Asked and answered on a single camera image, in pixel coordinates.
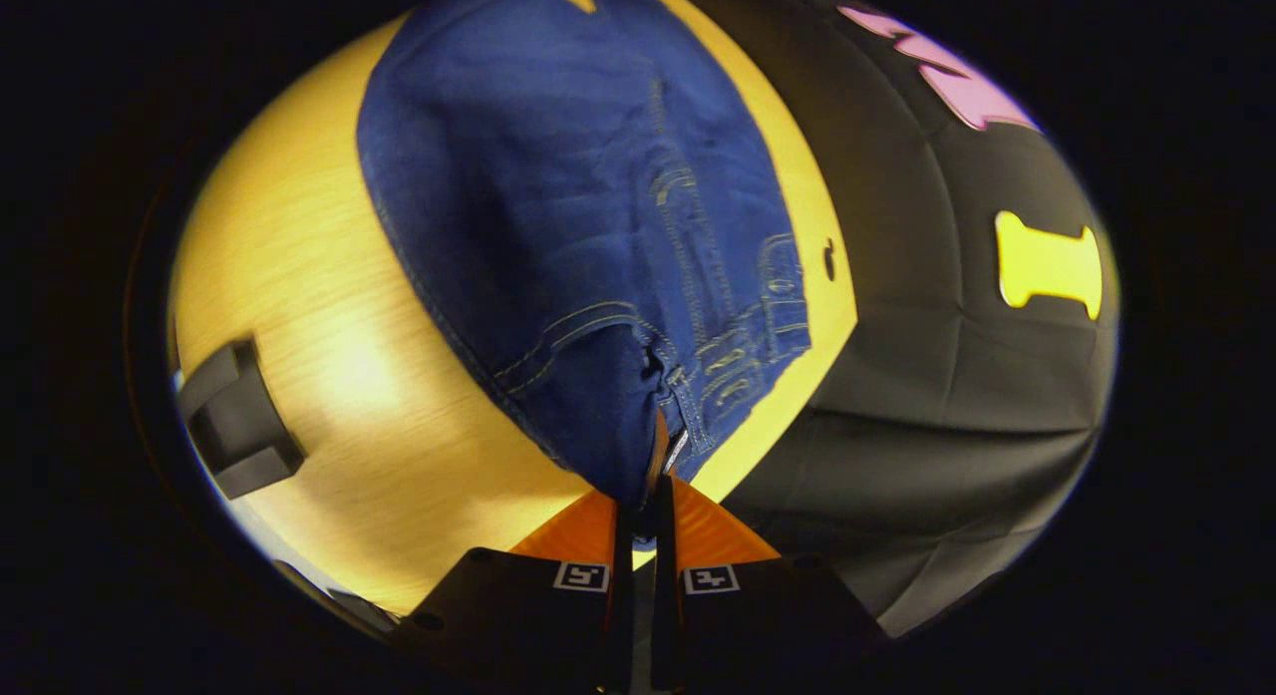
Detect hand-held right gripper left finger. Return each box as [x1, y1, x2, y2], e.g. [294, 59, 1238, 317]
[394, 489, 636, 694]

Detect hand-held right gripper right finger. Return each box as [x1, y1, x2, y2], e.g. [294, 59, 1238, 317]
[653, 474, 888, 694]

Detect blue jeans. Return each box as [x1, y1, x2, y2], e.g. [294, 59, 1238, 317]
[356, 0, 811, 512]

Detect black backdrop cloth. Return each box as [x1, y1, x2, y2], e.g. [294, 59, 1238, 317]
[688, 0, 1119, 639]

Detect black bracket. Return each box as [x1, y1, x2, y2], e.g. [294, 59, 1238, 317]
[177, 338, 306, 501]

